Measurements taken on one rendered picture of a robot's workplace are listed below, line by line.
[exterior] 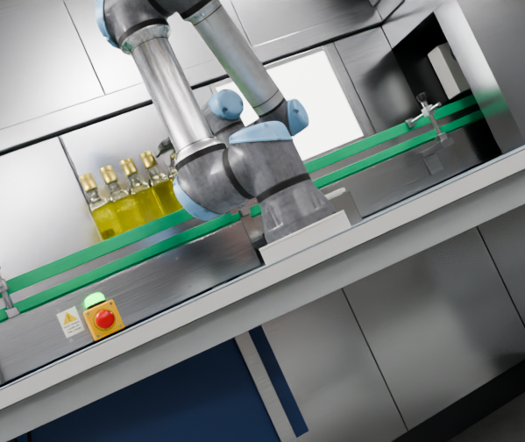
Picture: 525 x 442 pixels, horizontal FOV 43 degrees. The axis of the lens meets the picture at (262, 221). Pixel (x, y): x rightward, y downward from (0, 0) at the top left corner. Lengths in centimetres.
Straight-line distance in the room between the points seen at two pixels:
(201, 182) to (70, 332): 49
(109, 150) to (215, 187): 68
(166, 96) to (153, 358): 53
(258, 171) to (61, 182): 81
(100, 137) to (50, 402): 86
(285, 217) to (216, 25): 44
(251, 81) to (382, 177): 64
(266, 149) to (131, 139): 76
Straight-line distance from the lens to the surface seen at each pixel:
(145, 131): 198
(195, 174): 134
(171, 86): 140
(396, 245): 128
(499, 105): 208
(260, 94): 147
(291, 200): 126
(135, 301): 160
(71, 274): 162
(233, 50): 145
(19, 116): 201
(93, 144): 195
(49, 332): 159
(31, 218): 193
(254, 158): 128
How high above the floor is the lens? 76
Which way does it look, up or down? 3 degrees up
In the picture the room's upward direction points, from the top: 25 degrees counter-clockwise
